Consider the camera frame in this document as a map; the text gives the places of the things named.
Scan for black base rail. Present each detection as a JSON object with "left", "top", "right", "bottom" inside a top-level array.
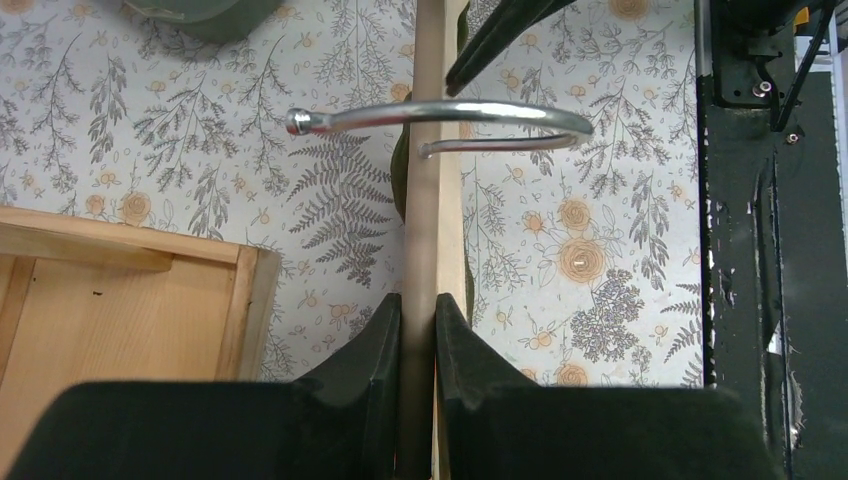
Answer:
[{"left": 695, "top": 1, "right": 847, "bottom": 479}]

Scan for wooden clip hanger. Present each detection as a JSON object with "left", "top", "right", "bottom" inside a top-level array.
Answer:
[{"left": 286, "top": 1, "right": 593, "bottom": 479}]

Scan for floral table cloth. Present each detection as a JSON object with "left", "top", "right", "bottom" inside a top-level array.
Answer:
[{"left": 1, "top": 1, "right": 702, "bottom": 387}]

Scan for olive green underwear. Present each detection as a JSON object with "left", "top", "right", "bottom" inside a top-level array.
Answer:
[{"left": 390, "top": 1, "right": 475, "bottom": 322}]

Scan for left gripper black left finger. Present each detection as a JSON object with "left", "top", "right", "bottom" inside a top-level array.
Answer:
[{"left": 9, "top": 294, "right": 401, "bottom": 479}]

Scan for wooden clothes rack stand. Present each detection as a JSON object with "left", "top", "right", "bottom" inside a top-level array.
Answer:
[{"left": 1, "top": 207, "right": 281, "bottom": 470}]

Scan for grey plastic bin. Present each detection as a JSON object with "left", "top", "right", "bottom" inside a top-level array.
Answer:
[{"left": 124, "top": 0, "right": 282, "bottom": 44}]

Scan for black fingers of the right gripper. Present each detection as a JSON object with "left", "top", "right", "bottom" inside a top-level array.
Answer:
[{"left": 445, "top": 0, "right": 574, "bottom": 97}]

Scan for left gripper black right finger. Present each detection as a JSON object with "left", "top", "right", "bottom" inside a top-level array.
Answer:
[{"left": 435, "top": 294, "right": 782, "bottom": 479}]

